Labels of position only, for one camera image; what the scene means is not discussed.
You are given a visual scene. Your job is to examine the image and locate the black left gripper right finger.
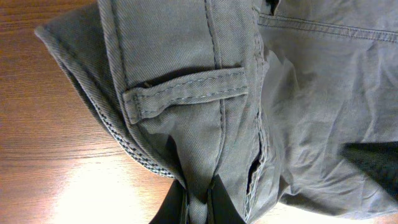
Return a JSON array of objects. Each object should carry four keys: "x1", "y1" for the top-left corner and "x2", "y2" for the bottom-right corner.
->
[{"x1": 207, "y1": 175, "x2": 246, "y2": 224}]

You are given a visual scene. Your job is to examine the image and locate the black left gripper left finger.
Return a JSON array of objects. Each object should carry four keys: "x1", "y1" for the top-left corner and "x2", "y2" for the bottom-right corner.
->
[{"x1": 149, "y1": 180, "x2": 188, "y2": 224}]

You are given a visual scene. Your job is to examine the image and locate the grey shorts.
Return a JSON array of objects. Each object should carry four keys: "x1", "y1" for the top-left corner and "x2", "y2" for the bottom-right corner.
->
[{"x1": 35, "y1": 0, "x2": 397, "y2": 223}]

